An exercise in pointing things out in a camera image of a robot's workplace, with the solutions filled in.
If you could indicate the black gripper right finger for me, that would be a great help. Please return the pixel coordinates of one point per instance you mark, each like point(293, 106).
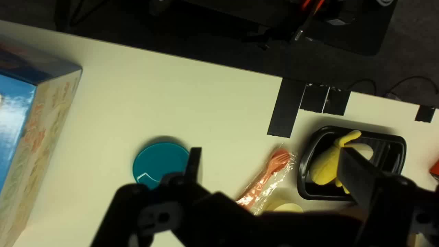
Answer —
point(361, 180)

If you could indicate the orange object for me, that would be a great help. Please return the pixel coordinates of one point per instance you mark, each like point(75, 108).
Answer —
point(435, 168)

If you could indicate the teal plate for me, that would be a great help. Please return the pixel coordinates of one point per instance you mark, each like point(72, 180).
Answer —
point(158, 159)

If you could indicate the black plastic tray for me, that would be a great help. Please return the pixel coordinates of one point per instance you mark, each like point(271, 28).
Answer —
point(394, 146)

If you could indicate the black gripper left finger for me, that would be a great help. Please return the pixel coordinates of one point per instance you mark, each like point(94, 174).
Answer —
point(193, 162)

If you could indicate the blue printed carton box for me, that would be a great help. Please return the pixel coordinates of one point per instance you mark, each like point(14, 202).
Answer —
point(42, 137)

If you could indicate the square black tape piece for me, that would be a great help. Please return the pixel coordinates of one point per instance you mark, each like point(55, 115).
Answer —
point(313, 98)
point(338, 100)

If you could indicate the black equipment base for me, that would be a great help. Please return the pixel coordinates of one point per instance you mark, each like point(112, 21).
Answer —
point(348, 36)

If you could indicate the small black tape piece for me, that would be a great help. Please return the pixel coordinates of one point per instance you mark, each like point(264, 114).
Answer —
point(426, 113)

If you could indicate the long black tape strip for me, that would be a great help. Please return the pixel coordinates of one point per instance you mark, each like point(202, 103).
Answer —
point(283, 110)

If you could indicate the orange cutlery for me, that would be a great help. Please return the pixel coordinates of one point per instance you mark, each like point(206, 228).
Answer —
point(269, 176)

